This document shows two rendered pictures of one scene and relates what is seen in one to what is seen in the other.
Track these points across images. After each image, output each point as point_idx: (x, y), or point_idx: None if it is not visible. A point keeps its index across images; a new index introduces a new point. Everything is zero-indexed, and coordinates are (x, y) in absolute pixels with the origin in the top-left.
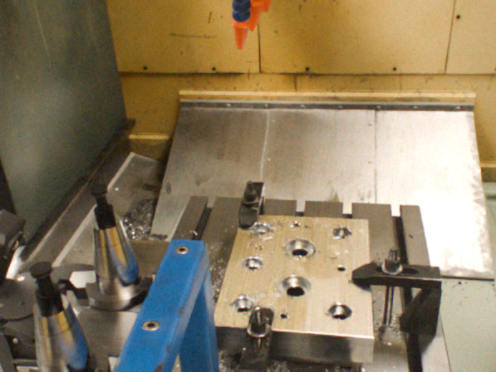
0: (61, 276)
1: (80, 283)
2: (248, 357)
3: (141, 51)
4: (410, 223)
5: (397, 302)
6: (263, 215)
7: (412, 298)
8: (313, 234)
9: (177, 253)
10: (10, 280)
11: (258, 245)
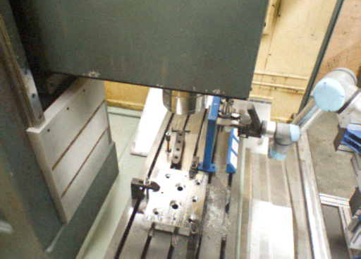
0: (240, 123)
1: (235, 121)
2: (197, 159)
3: None
4: (111, 255)
5: (139, 207)
6: (188, 227)
7: (133, 208)
8: (168, 212)
9: (213, 116)
10: (251, 122)
11: (192, 208)
